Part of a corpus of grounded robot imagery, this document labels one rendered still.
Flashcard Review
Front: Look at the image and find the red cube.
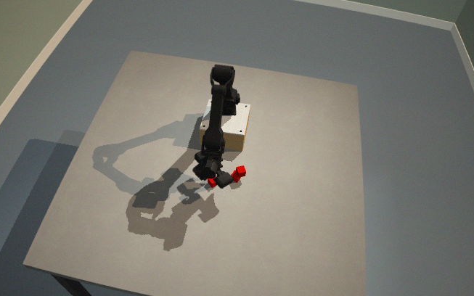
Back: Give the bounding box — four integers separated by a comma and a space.
231, 170, 241, 183
236, 165, 246, 178
208, 178, 216, 188

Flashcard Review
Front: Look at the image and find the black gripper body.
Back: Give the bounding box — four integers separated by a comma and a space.
195, 151, 233, 189

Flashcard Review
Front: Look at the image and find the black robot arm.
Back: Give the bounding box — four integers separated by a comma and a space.
192, 64, 240, 181

